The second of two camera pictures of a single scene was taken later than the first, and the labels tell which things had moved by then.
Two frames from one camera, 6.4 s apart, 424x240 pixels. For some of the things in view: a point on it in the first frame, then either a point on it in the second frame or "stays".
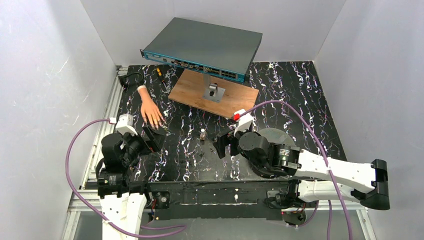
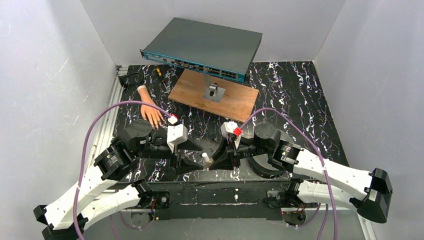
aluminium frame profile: [86, 198] stays
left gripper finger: [155, 135] → [187, 144]
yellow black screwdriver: [160, 74] stays
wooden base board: [236, 97] stays
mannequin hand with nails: [149, 109] stays
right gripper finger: [220, 145] → [225, 162]
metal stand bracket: [211, 91] stays
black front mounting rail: [260, 199] stays
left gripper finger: [154, 144] → [185, 166]
